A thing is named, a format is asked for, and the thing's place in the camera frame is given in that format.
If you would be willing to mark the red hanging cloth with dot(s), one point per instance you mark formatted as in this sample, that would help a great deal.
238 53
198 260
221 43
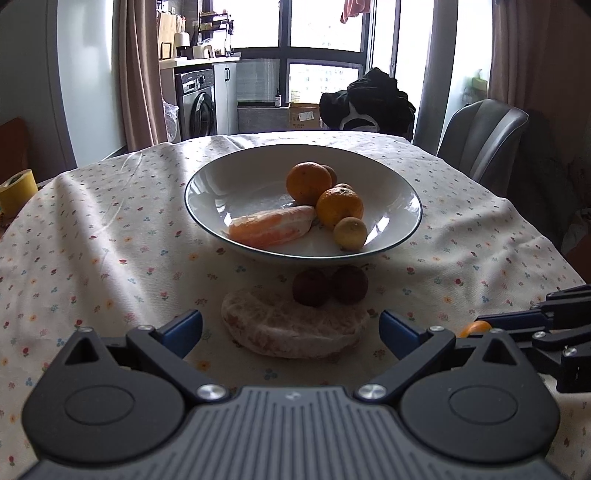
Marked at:
355 10

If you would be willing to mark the black dish rack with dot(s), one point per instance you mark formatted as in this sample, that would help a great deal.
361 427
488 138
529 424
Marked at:
214 32

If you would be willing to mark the grey washing machine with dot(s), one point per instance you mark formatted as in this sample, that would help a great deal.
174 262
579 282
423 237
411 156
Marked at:
196 106

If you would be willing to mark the small yellowish orange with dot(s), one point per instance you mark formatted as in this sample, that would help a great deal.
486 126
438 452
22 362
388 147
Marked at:
351 234

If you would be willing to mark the white refrigerator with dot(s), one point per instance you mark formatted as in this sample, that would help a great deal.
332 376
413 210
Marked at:
87 92

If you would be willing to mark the large orange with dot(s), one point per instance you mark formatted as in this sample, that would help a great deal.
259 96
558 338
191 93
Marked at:
308 182

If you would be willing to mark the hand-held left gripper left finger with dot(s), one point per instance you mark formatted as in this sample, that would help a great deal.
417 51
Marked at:
184 328

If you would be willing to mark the dark brown round fruit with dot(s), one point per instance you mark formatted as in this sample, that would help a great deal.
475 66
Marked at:
349 284
311 287

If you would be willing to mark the grey dining chair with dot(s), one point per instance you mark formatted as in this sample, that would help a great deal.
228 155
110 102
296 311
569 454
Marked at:
480 138

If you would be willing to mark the cardboard box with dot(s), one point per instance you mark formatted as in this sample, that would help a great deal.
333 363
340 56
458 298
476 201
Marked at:
304 116

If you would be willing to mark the floral white tablecloth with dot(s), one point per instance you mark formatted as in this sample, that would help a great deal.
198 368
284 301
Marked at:
115 240

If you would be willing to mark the pale peeled pomelo piece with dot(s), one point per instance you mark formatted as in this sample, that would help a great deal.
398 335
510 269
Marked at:
295 330

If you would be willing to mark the light brown round fruit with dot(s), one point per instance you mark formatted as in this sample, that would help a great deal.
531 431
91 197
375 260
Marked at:
333 175

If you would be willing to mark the white kettle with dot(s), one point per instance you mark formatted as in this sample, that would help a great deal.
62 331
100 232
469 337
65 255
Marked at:
198 51

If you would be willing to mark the yellow tape roll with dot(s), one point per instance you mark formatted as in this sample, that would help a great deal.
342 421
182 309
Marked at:
18 194

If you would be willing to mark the clear plastic bag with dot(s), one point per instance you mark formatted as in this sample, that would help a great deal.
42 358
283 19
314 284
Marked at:
171 122

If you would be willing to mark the medium orange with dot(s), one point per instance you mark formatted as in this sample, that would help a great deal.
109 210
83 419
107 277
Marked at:
340 208

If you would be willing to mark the white bowl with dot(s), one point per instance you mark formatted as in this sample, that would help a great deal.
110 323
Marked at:
240 184

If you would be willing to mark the wooden cutting board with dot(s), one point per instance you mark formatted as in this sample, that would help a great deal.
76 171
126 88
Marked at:
170 27

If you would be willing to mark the beige curtain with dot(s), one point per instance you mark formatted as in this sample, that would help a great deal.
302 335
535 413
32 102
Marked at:
540 55
138 78

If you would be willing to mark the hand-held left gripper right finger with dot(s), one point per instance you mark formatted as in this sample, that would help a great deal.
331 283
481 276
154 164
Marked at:
395 330

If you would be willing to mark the brown wooden chair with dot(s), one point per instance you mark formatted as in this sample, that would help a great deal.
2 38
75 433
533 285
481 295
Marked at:
13 147

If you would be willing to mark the black clothes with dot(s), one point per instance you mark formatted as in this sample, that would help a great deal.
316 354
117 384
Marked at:
374 94

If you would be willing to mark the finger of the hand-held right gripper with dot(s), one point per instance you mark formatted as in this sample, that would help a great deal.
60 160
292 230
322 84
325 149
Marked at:
549 340
517 319

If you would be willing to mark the white kitchen cabinet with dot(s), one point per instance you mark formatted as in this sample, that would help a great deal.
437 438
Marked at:
225 99

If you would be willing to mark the white clothes hanger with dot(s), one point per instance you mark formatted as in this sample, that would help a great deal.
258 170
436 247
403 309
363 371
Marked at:
358 121

